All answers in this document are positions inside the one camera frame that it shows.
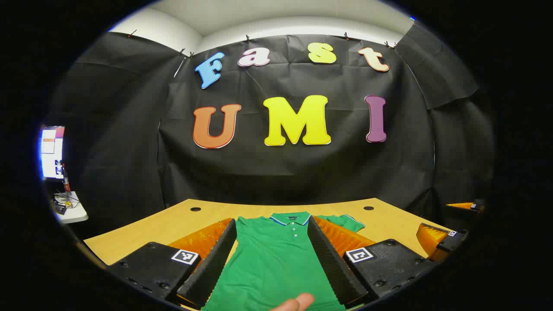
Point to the white side table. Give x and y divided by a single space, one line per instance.
77 214

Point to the green T-shirt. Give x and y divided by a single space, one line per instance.
276 259

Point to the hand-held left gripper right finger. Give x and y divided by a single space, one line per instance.
332 263

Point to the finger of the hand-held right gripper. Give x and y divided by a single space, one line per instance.
451 239
473 206

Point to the black backdrop cloth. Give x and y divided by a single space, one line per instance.
302 172

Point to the red bottle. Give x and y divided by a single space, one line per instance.
66 181

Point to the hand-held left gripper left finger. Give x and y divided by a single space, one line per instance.
216 263

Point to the computer monitor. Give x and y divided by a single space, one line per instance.
52 151

